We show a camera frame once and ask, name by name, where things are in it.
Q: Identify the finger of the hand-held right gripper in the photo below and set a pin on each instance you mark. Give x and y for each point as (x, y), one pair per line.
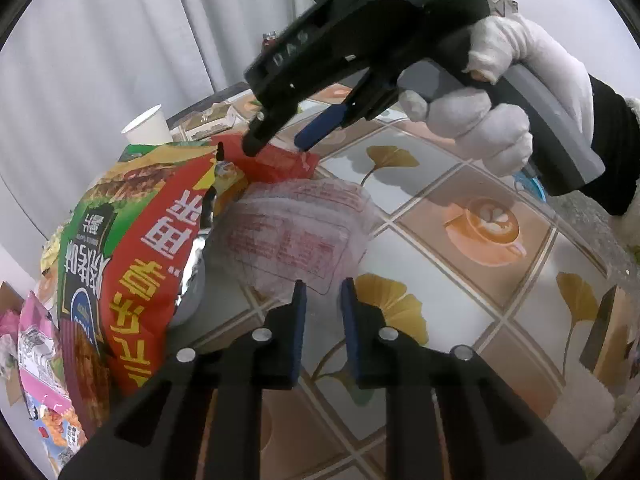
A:
(320, 125)
(256, 135)

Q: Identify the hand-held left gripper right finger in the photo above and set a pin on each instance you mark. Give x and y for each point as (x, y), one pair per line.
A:
(348, 320)

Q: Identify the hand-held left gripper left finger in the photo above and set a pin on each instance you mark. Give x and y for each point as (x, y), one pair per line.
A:
(300, 310)

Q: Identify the red snack packet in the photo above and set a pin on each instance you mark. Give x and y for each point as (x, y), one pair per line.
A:
(280, 165)

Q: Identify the clear plastic bag red print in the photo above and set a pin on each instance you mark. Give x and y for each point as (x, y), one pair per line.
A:
(290, 230)

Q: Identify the blue waste bin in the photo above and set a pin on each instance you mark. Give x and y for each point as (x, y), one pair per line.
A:
(532, 185)

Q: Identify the person's right forearm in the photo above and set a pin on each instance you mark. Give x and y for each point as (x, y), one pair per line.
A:
(615, 160)

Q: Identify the person's right hand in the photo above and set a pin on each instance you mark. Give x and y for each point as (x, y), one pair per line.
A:
(555, 60)

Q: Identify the cream small packet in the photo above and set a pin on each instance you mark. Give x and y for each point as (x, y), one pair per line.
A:
(212, 117)

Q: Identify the dark flat box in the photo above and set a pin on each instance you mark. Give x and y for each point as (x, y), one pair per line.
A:
(220, 96)

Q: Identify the ginkgo print tablecloth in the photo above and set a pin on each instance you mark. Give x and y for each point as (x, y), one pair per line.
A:
(450, 285)

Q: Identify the white paper cup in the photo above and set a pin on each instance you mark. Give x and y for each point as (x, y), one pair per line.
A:
(147, 127)

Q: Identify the large red green snack bag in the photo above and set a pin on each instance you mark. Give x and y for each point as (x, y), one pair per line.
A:
(140, 240)

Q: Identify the grey curtain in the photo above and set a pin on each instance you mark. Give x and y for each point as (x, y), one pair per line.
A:
(100, 60)

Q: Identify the person's cream fuzzy clothing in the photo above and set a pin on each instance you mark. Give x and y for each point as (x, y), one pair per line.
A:
(585, 420)

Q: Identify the pink snack packet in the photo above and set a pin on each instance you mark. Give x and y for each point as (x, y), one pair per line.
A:
(40, 360)

